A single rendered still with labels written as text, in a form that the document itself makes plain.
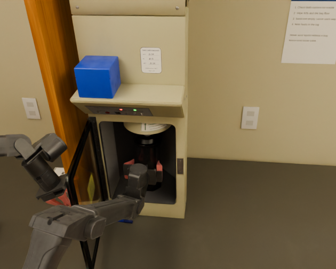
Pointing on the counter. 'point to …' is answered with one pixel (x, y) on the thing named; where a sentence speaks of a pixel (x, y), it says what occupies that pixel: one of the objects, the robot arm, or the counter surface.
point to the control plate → (120, 110)
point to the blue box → (97, 77)
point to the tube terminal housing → (108, 36)
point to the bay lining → (125, 149)
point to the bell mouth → (149, 128)
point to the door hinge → (99, 156)
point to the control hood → (141, 99)
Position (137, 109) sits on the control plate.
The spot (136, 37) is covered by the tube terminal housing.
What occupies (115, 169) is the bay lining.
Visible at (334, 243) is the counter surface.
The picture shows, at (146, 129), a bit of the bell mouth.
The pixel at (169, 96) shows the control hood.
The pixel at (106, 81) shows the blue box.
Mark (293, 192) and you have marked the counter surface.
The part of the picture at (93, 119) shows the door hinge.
